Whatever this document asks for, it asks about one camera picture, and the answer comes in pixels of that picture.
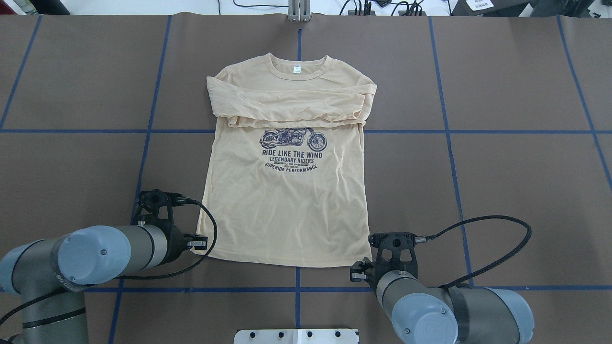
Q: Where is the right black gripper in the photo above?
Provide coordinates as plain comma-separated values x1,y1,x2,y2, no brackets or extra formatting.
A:
349,258,419,289

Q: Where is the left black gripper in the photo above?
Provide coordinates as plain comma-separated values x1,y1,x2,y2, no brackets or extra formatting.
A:
164,225,208,263

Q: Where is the cream long-sleeve graphic shirt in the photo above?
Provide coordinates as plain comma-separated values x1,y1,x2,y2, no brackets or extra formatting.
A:
202,53,377,268

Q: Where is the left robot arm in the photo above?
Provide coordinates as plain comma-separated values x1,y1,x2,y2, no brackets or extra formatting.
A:
1,224,208,344

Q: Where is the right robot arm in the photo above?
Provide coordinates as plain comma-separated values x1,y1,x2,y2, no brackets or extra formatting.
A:
350,258,535,344

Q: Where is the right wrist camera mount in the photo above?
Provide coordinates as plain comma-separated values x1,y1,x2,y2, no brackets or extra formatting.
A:
369,232,428,271

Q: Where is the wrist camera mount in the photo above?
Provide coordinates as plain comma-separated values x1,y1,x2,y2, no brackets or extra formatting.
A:
369,232,428,271
131,189,188,229

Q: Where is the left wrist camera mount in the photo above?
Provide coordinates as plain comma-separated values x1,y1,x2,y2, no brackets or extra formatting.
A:
131,189,188,229

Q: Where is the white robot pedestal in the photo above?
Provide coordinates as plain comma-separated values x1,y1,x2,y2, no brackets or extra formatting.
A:
233,328,361,344

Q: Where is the aluminium frame post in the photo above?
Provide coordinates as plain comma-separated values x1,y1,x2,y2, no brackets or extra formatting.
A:
288,0,312,22

